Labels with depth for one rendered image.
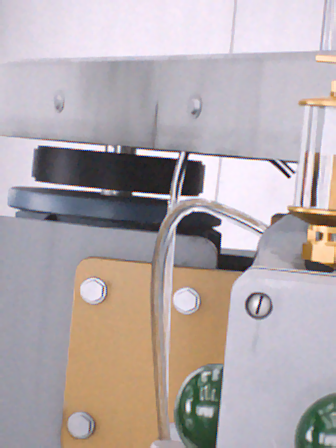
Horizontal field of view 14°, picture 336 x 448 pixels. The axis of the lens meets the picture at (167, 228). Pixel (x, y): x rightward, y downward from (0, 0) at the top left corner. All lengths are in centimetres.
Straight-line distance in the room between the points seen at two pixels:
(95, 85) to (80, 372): 18
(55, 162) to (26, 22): 490
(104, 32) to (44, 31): 26
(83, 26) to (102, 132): 497
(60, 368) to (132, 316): 6
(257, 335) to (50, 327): 47
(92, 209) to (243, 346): 48
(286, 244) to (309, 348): 10
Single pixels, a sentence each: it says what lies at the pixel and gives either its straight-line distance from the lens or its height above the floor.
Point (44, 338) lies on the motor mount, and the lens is 86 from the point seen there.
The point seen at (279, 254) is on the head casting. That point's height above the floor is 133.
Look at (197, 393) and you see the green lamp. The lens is 41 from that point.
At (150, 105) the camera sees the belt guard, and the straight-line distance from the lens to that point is 74.
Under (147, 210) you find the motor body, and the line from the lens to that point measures 88.
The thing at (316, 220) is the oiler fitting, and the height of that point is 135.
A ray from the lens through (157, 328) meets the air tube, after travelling 64.
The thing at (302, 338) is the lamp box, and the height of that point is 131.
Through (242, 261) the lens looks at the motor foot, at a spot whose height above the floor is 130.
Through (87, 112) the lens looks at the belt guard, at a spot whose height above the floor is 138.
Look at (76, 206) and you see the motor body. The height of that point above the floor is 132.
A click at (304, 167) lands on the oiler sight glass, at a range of 47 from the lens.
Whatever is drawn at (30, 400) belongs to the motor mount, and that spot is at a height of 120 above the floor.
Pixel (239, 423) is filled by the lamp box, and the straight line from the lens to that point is 40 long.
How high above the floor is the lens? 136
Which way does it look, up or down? 3 degrees down
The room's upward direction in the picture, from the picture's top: 5 degrees clockwise
